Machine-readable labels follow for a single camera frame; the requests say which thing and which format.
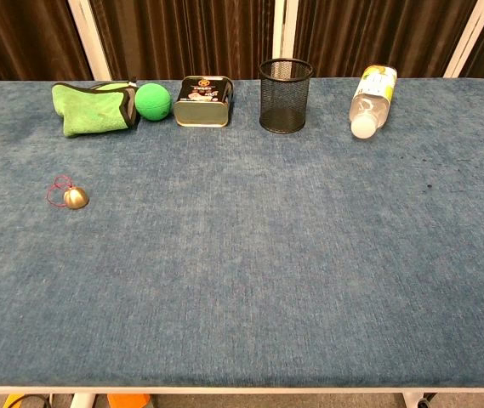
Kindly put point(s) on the white screen frame post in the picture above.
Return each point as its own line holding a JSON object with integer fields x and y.
{"x": 283, "y": 27}
{"x": 90, "y": 40}
{"x": 468, "y": 40}

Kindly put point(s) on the black mesh pen cup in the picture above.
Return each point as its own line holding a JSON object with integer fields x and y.
{"x": 285, "y": 98}

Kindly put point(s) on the white table frame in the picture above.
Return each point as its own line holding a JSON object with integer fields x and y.
{"x": 241, "y": 389}

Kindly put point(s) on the green rubber ball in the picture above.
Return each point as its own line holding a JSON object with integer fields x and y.
{"x": 152, "y": 101}

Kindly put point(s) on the green microfibre cloth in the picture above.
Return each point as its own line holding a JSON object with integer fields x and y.
{"x": 92, "y": 111}

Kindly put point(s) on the clear plastic bottle, yellow label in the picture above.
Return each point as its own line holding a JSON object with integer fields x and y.
{"x": 371, "y": 106}

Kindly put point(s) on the orange floor object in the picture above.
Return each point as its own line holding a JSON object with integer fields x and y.
{"x": 129, "y": 400}
{"x": 16, "y": 401}

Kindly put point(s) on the rectangular metal food tin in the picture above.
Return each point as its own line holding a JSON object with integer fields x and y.
{"x": 201, "y": 112}

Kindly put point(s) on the blue fabric table mat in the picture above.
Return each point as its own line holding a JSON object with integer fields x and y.
{"x": 241, "y": 263}

